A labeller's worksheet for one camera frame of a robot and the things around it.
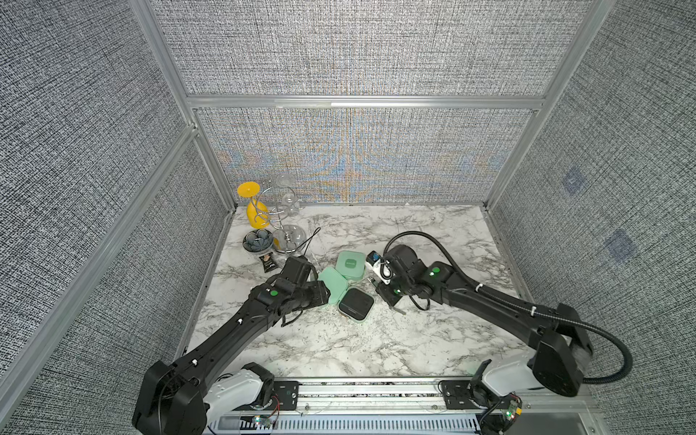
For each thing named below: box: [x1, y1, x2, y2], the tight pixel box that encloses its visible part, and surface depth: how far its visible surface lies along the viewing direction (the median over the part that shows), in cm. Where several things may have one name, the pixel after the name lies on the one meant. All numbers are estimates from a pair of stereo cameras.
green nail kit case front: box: [317, 266, 349, 306], surface depth 94 cm
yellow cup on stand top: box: [236, 181, 261, 199], surface depth 92 cm
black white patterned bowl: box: [242, 228, 274, 253], surface depth 106 cm
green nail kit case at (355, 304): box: [337, 286, 376, 322], surface depth 92 cm
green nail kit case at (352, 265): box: [335, 250, 367, 281], surface depth 100 cm
